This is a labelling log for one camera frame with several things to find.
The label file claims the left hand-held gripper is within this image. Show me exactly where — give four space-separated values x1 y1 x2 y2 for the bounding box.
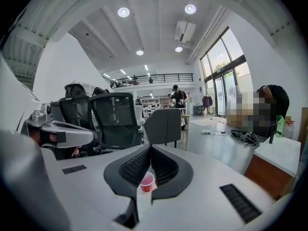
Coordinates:
24 111 95 149

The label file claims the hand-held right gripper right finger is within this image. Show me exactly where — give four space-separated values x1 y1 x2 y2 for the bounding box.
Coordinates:
139 143 277 231

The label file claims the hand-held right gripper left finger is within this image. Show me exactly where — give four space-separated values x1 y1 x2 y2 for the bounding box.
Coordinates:
40 143 153 231

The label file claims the white sink on cabinet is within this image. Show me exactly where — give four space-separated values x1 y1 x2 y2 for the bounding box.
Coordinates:
253 135 302 178

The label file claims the green plastic bottle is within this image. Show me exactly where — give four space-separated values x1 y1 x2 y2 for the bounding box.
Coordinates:
274 114 286 138

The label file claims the person's left hand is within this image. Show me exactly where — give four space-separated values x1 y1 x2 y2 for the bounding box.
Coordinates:
30 129 58 147

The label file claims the black office chair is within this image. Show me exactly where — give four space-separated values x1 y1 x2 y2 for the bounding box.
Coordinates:
58 83 97 158

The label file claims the black mesh cantilever chair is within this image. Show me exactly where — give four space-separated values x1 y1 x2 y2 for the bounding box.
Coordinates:
89 92 145 151

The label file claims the pink plastic cup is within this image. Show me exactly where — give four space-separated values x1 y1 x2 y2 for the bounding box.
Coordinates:
140 171 156 193

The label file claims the brown wooden cabinet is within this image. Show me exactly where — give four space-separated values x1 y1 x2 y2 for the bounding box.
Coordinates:
244 154 298 201

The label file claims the light wooden chair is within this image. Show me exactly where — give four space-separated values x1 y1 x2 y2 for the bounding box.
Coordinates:
180 114 191 152

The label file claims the beige floor rug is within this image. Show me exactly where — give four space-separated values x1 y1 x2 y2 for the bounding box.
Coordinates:
189 117 229 128

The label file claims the grey upholstered chair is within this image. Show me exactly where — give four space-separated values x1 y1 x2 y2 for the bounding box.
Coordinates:
143 108 183 149

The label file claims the black mezzanine railing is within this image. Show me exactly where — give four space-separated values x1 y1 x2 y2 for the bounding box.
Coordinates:
102 73 194 89

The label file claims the clothes rack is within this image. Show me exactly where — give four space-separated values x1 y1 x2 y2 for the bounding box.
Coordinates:
201 92 215 116

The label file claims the ceiling air conditioner unit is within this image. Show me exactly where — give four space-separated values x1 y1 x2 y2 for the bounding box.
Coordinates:
174 20 197 45

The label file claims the small white camera module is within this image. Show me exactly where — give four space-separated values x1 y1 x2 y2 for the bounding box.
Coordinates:
40 103 53 117

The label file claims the black cable bundle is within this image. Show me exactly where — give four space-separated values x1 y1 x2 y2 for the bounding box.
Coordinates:
230 128 260 144

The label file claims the glass window wall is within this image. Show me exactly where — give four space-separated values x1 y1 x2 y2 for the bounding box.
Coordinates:
199 26 255 118

